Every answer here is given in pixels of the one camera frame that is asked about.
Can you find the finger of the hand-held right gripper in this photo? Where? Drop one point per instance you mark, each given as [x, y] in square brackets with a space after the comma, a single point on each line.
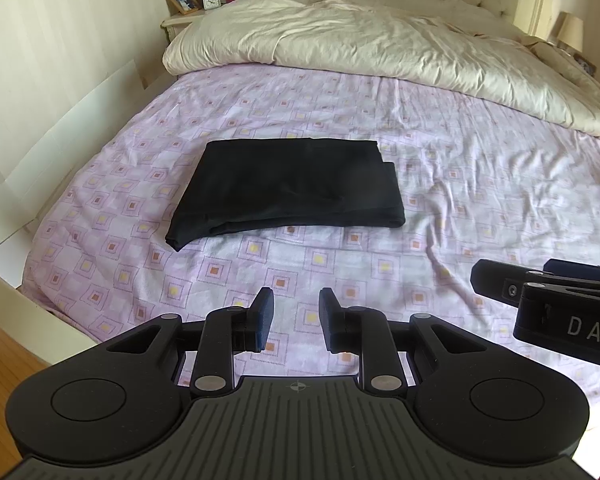
[495, 280]
[575, 269]

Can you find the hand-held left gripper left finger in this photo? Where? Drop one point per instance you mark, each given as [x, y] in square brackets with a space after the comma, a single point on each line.
[262, 317]

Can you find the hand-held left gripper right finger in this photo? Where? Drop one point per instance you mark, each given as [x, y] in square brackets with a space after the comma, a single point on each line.
[330, 325]

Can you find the black pants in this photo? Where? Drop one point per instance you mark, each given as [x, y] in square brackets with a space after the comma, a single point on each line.
[280, 190]

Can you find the pink patterned bed sheet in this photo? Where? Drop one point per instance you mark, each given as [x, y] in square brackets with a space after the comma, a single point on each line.
[455, 185]

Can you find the table lamp with cream shade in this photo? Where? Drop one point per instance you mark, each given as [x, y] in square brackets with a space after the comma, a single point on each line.
[571, 32]

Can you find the cream duvet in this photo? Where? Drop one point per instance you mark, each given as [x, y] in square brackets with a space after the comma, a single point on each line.
[380, 45]

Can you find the cream nightstand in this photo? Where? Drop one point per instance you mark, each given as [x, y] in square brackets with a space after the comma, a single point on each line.
[180, 24]

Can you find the small alarm clock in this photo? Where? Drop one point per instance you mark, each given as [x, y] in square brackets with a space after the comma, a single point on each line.
[210, 3]

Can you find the white bed frame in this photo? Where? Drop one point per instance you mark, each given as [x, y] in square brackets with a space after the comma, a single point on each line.
[30, 320]

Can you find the wooden photo frame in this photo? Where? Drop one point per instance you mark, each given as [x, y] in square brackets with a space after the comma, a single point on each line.
[182, 2]

